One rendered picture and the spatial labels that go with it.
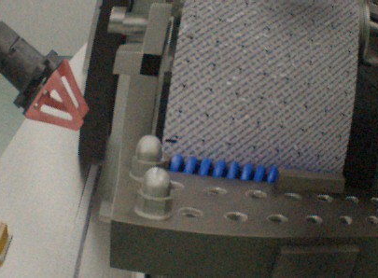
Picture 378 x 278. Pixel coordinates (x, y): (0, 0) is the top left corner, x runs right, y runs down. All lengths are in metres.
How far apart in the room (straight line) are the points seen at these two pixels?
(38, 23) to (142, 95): 5.70
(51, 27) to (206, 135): 5.75
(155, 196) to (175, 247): 0.05
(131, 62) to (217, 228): 0.29
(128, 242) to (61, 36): 5.91
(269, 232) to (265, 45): 0.24
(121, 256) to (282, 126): 0.27
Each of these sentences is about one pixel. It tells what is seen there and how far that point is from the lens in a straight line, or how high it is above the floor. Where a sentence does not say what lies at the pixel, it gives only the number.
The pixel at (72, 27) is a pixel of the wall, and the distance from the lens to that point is 6.48.
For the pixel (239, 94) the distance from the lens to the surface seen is 0.80.
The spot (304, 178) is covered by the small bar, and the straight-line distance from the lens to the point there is 0.78.
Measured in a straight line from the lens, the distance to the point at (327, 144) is 0.83.
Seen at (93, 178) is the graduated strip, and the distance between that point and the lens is 1.09.
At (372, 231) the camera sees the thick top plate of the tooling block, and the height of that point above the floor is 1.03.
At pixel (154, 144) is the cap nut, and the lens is 0.73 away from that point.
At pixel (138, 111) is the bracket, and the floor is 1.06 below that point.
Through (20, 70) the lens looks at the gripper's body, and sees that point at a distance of 0.79.
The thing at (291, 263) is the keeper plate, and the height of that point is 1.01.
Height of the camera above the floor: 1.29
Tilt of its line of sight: 17 degrees down
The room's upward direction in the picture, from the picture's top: 8 degrees clockwise
